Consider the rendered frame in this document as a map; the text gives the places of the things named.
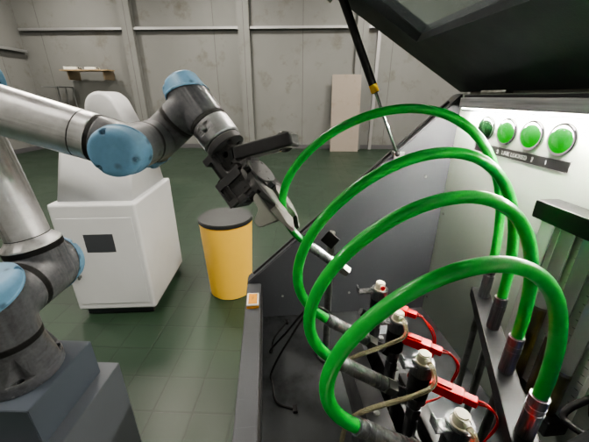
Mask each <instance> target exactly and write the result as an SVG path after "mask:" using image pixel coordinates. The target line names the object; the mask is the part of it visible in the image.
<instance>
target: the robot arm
mask: <svg viewBox="0 0 589 442"><path fill-rule="evenodd" d="M162 90H163V94H164V95H165V98H166V101H165V102H164V103H163V104H162V106H161V107H160V108H159V109H158V110H157V111H156V112H155V113H154V114H153V115H152V116H151V117H150V118H149V119H147V120H144V121H138V122H131V123H127V122H124V121H120V120H117V119H114V118H109V117H106V116H103V115H101V114H97V113H94V112H92V111H89V110H84V109H81V108H77V107H74V106H72V105H68V104H65V103H61V102H57V101H54V100H52V99H48V98H45V97H43V96H37V95H34V94H32V93H28V92H25V91H23V90H19V89H14V88H12V87H8V86H7V82H6V79H5V77H4V74H3V72H2V70H1V69H0V238H1V240H2V241H3V245H2V247H1V248H0V257H1V259H2V261H3V262H0V402H4V401H8V400H10V399H13V398H16V397H18V396H21V395H23V394H26V393H28V392H30V391H31V390H33V389H35V388H37V387H38V386H40V385H41V384H42V383H44V382H45V381H47V380H48V379H49V378H51V377H52V376H53V375H54V374H55V373H56V372H57V371H58V370H59V368H60V367H61V365H62V363H63V361H64V359H65V356H66V354H65V350H64V348H63V345H62V344H61V342H60V341H59V340H58V339H57V338H56V337H54V335H53V334H52V333H51V332H49V331H48V330H47V329H46V328H45V326H44V325H43V322H42V320H41V317H40V314H39V311H40V310H41V309H43V308H44V307H45V306H46V305H47V304H48V303H50V302H51V301H52V300H53V299H54V298H55V297H56V296H57V295H58V294H59V293H60V292H62V291H63V290H64V289H65V288H67V287H69V286H70V285H71V284H73V283H74V282H75V280H76V279H77V277H78V276H79V275H80V274H81V273H82V271H83V269H84V266H85V257H84V254H83V251H82V249H81V248H80V247H79V246H78V245H77V244H76V243H73V242H72V241H73V240H71V239H68V238H64V237H63V235H62V233H61V232H58V231H55V230H53V229H51V228H50V226H49V224H48V222H47V220H46V217H45V215H44V213H43V211H42V209H41V208H40V206H39V202H38V200H37V198H36V196H35V195H34V193H33V191H32V188H31V185H30V183H29V182H28V180H27V178H26V176H25V173H24V171H23V169H22V167H21V165H20V163H19V161H18V158H17V156H16V154H15V153H14V151H13V148H12V146H11V143H10V141H9V140H8V138H9V139H15V140H18V141H22V142H25V143H28V144H31V145H35V146H40V147H43V148H46V149H50V150H53V151H56V152H59V153H64V154H68V155H71V156H74V157H78V158H81V159H84V160H90V161H91V162H92V163H93V164H94V166H95V167H97V168H99V169H100V170H101V171H102V172H103V173H105V174H107V175H111V176H115V177H123V176H127V175H134V174H137V173H139V172H141V171H143V170H144V169H146V168H158V167H159V166H160V165H162V164H163V163H165V162H167V161H168V160H169V159H170V157H171V156H172V155H173V154H174V153H175V152H176V151H177V150H178V149H179V148H180V147H181V146H182V145H183V144H184V143H185V142H187V141H188V140H189V139H190V138H191V137H192V136H193V135H194V136H195V138H196V139H197V141H198V142H199V143H200V145H201V146H202V148H203V149H204V151H205V152H206V153H208V154H209V155H208V156H207V157H206V158H205V159H204V160H203V161H202V162H203V164H204V165H205V166H206V167H207V168H212V169H213V170H214V171H215V173H216V174H217V176H218V177H219V179H220V180H221V181H220V180H219V181H218V183H217V185H216V186H215V187H216V189H217V190H218V192H219V193H220V194H221V196H222V197H223V199H224V200H225V202H226V203H227V204H228V205H229V206H230V208H231V209H232V208H237V207H242V206H246V205H250V204H251V203H252V202H255V204H256V205H257V207H258V212H257V215H256V217H255V219H254V221H255V224H256V225H257V226H258V227H264V226H267V225H269V224H273V223H276V222H278V221H281V222H282V223H283V224H284V225H285V226H286V227H287V228H288V229H289V230H290V231H291V232H292V231H294V230H295V228H296V229H298V228H299V227H300V225H299V220H298V216H297V214H296V211H295V208H294V206H293V205H292V203H291V200H290V198H289V197H288V196H287V210H286V208H285V207H284V206H283V205H282V204H281V202H280V201H279V194H280V187H281V184H280V183H279V182H278V180H277V179H276V178H275V177H274V175H273V173H272V172H271V170H270V169H269V168H268V167H267V166H266V165H265V164H264V163H263V162H262V161H260V160H259V157H261V156H265V155H268V154H272V153H278V152H283V153H286V152H289V151H291V150H292V149H293V148H296V147H298V146H299V145H300V143H299V139H298V135H297V134H296V133H292V132H287V131H282V132H279V133H277V134H276V135H273V136H270V137H266V138H263V139H257V140H254V141H251V142H248V143H244V144H242V143H243V137H242V136H241V134H240V133H239V132H238V128H237V127H236V126H235V125H234V123H233V122H232V121H231V119H230V118H229V116H228V115H227V114H226V113H225V111H224V110H223V108H222V107H221V106H220V104H219V103H218V102H217V100H216V99H215V98H214V97H213V96H212V94H211V93H210V92H209V88H208V87H207V86H206V85H204V84H203V82H202V81H201V80H200V79H199V77H198V76H197V75H196V74H195V73H194V72H192V71H189V70H179V71H176V72H174V73H172V74H171V75H170V76H168V78H167V79H166V80H165V84H164V85H163V87H162Z"/></svg>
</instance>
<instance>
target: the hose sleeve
mask: <svg viewBox="0 0 589 442"><path fill-rule="evenodd" d="M309 251H310V252H311V253H313V254H314V255H315V256H317V257H318V258H320V259H321V260H323V261H324V262H326V263H327V264H329V262H330V261H331V260H332V259H333V258H334V256H332V255H331V254H329V253H327V252H326V251H325V250H323V249H322V248H321V247H320V246H318V245H317V244H315V243H314V242H313V244H312V246H311V247H310V249H309Z"/></svg>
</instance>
